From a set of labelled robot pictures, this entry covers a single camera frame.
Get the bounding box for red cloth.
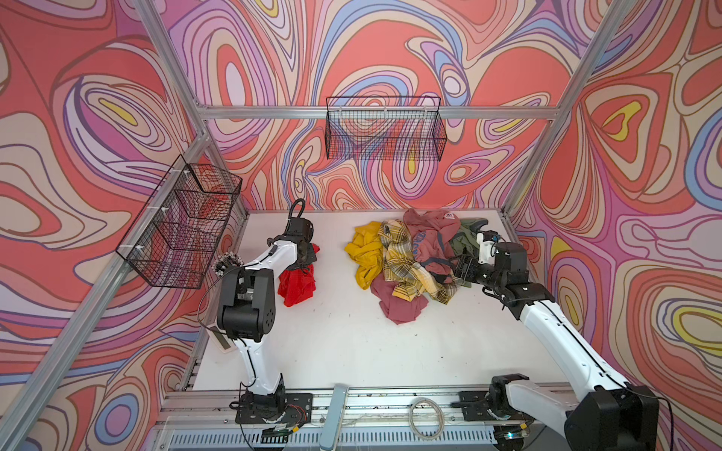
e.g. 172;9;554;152
278;244;320;307

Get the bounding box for left black wire basket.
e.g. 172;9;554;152
116;156;243;289

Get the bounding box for coiled white cable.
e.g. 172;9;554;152
408;397;446;442

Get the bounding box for black wire basket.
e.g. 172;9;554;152
116;156;243;289
325;94;447;162

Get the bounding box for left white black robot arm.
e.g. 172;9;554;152
215;198;316;422

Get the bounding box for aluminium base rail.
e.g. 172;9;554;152
141;386;568;450

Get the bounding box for yellow grey plaid cloth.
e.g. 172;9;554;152
378;220;458;304

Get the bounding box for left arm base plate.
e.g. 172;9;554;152
229;392;314;426

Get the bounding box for dusty pink shirt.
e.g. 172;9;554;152
403;210;461;284

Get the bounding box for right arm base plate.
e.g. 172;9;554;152
450;391;530;423

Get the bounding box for back black wire basket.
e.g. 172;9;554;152
325;94;447;162

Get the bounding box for dark green cloth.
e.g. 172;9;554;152
449;218;489;288

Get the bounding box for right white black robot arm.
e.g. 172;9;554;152
453;229;659;450

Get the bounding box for grey bracket on rail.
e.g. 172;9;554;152
319;383;350;451

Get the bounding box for maroon cloth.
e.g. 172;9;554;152
370;274;429;325

